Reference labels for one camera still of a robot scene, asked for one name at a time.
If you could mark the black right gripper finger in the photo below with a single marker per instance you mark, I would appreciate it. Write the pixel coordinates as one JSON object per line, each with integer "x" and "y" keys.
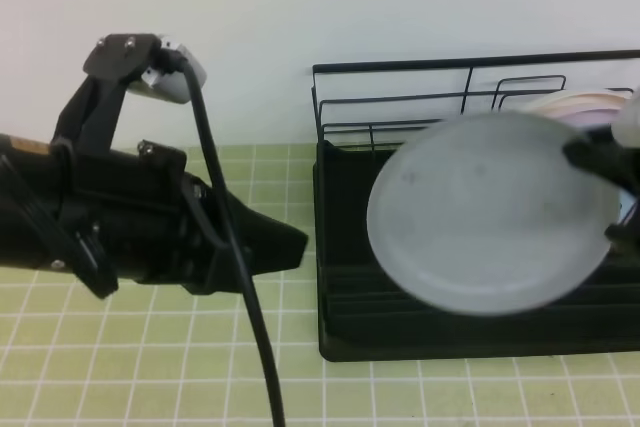
{"x": 624, "y": 237}
{"x": 605, "y": 159}

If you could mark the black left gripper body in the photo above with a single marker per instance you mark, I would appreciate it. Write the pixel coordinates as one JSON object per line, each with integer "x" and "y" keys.
{"x": 141, "y": 218}

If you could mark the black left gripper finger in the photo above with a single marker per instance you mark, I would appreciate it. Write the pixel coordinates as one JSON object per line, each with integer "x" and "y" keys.
{"x": 269, "y": 245}

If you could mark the grey round plate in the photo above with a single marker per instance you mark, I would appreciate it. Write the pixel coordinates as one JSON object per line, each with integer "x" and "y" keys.
{"x": 483, "y": 215}

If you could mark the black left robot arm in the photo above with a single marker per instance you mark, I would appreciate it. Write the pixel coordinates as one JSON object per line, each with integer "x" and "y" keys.
{"x": 31, "y": 177}

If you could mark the purple plate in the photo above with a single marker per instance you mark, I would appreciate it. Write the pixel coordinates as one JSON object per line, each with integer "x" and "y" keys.
{"x": 587, "y": 116}

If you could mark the cream yellow plate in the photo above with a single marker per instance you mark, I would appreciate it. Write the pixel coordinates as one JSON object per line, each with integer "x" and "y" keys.
{"x": 617, "y": 100}

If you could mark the white plate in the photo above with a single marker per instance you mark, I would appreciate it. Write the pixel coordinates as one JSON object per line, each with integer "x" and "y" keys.
{"x": 551, "y": 98}

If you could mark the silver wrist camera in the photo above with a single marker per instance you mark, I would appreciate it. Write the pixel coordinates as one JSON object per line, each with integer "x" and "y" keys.
{"x": 159, "y": 83}

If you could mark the black wire dish rack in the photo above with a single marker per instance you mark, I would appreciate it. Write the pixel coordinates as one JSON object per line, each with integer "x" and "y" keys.
{"x": 364, "y": 316}

